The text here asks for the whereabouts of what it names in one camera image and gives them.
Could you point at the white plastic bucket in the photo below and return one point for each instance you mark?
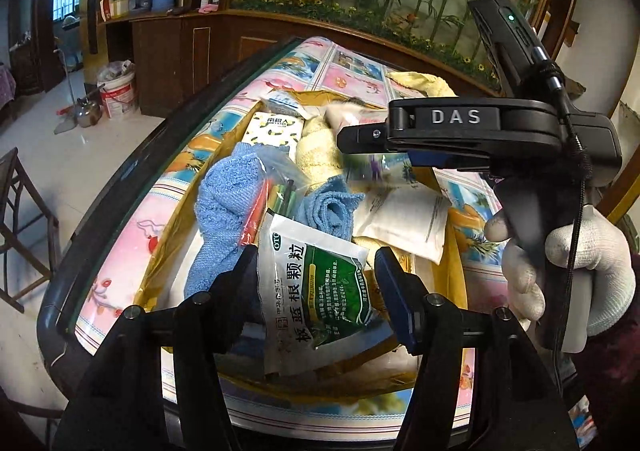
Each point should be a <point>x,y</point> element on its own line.
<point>119,91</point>

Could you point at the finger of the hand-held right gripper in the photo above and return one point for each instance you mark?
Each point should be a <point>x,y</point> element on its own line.
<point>450,162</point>
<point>365,140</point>

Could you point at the lemon print tissue pack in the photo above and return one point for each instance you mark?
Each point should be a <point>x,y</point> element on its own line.
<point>275,131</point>

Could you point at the puffy white red-print packet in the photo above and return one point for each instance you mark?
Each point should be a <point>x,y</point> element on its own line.
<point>405,221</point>

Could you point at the pink cloth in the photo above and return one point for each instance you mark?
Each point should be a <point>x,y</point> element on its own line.
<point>207,8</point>

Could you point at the green white medicine packet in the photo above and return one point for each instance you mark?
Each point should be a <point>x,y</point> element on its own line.
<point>320,291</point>

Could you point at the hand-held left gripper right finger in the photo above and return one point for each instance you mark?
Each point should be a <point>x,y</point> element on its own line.
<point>395,301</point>

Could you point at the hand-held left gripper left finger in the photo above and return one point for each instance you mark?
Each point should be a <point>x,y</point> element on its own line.
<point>245,276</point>

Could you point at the small blue towel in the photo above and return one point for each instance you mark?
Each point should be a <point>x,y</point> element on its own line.
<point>327,206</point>

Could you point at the pale yellow towel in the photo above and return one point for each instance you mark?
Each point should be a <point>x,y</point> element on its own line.
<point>420,83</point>

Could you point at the person's right hand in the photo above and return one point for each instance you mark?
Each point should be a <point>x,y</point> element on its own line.
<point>610,271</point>

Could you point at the taped cardboard box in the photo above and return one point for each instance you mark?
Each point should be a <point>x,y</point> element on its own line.
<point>167,251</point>

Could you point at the wooden cabinet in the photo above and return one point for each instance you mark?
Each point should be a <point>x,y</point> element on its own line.
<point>165,61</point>

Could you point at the wooden chair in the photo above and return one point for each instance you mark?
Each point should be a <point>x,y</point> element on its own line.
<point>30,231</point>

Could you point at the cream towel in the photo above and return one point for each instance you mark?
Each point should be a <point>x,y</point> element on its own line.
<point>315,151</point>

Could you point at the large blue towel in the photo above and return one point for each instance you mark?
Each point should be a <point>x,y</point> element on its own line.
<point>225,211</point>

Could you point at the metal kettle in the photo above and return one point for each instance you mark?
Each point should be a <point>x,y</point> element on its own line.
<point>87,113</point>

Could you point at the person's right forearm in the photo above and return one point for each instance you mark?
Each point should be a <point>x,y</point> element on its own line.
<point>615,371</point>

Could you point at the clear bag with coloured sticks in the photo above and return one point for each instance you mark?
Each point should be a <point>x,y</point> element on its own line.
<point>280,171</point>

